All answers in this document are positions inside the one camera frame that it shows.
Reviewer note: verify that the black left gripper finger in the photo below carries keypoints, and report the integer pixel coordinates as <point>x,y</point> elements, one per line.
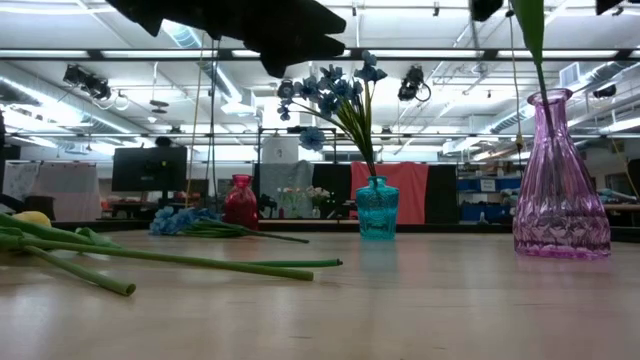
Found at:
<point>310,20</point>
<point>295,50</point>

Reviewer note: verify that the pink glass vase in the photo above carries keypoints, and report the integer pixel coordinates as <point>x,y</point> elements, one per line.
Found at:
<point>560,210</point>

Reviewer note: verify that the red glass vase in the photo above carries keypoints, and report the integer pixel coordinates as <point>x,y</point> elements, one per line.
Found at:
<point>241,205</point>

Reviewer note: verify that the grey hanging cloth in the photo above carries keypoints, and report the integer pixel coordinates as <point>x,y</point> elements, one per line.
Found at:
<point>290,175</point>

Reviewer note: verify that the black computer monitor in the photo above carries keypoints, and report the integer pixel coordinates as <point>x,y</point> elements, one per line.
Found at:
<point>150,170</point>

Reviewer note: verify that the blue artificial flower bunch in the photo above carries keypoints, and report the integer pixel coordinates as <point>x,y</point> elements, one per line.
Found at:
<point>345,102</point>
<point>175,220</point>

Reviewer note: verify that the black ceiling camera rig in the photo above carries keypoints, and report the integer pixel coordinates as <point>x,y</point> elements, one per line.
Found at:
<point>87,82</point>
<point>412,82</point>

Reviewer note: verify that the blue storage bins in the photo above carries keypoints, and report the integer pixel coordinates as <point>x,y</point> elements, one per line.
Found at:
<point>470,212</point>

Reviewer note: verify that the red hanging cloth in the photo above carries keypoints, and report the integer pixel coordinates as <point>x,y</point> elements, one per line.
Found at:
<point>410,190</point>

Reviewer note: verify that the yellow artificial tulip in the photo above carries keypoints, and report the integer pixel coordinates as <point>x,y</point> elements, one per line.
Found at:
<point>32,218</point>
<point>531,25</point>

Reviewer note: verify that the teal glass vase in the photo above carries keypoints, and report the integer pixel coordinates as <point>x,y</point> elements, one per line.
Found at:
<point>377,210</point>

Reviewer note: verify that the small background flower vases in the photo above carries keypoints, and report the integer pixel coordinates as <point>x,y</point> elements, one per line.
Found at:
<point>317,195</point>

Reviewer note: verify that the white patterned cloth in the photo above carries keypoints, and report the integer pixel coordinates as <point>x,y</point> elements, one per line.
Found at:
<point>65,190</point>

